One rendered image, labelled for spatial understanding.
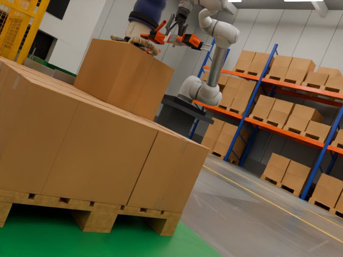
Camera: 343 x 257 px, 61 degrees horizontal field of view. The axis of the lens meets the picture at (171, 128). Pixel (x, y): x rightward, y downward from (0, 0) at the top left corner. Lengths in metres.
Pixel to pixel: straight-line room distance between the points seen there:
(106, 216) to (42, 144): 0.48
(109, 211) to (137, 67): 0.95
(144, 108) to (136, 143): 0.71
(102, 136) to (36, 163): 0.27
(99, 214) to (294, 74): 8.93
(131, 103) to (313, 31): 10.42
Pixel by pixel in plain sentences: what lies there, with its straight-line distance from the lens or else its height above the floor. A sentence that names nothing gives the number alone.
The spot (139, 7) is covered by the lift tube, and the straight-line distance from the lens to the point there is 2.25.
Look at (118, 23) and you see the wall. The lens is 12.79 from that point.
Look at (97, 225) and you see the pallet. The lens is 1.45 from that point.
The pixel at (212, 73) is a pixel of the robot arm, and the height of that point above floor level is 1.11.
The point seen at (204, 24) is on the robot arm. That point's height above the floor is 1.38.
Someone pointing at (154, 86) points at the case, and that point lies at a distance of 2.05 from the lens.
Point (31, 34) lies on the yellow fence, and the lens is 3.17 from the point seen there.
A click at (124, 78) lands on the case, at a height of 0.73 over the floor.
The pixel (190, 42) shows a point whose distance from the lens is 1.75.
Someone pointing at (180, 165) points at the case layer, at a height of 0.41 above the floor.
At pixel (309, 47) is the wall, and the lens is 11.70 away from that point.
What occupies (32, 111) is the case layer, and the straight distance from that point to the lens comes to 1.14.
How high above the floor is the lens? 0.62
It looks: 2 degrees down
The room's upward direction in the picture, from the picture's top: 23 degrees clockwise
